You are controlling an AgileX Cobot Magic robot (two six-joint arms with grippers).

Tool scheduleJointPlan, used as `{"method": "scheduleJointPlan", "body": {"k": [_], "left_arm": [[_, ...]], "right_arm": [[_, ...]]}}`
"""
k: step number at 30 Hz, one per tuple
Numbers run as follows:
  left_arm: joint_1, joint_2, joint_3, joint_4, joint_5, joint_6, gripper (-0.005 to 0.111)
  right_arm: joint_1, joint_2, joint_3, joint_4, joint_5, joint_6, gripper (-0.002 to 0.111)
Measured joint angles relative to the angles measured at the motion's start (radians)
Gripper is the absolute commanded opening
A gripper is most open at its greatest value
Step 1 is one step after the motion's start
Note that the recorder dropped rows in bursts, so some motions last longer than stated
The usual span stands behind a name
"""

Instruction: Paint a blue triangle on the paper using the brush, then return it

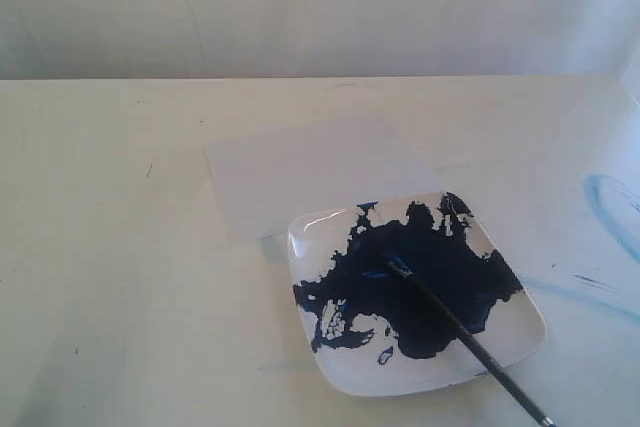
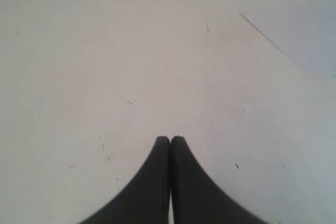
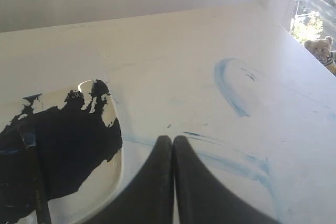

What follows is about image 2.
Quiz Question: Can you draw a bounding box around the white paper sheet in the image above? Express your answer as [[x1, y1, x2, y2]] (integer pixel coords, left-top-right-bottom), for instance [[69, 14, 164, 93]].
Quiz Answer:
[[241, 0, 335, 78]]

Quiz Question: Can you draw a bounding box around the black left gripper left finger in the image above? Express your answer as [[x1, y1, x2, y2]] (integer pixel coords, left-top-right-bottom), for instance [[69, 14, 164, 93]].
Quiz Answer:
[[84, 136, 170, 223]]

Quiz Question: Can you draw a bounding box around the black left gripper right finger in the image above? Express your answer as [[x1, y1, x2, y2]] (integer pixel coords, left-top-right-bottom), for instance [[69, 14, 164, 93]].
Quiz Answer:
[[170, 136, 265, 223]]

